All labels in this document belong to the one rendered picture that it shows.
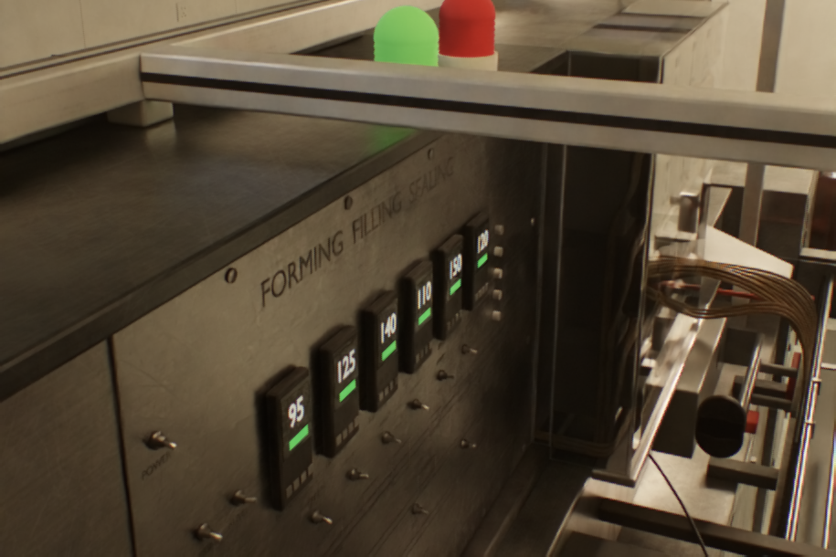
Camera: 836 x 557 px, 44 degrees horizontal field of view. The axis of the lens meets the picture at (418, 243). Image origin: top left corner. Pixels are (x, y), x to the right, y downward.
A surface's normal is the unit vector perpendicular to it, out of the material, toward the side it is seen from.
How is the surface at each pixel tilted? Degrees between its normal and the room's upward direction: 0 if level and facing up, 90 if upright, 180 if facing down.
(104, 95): 90
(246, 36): 90
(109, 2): 90
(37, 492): 90
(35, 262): 0
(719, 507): 0
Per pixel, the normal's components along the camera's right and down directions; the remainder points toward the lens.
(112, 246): 0.00, -0.94
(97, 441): 0.92, 0.14
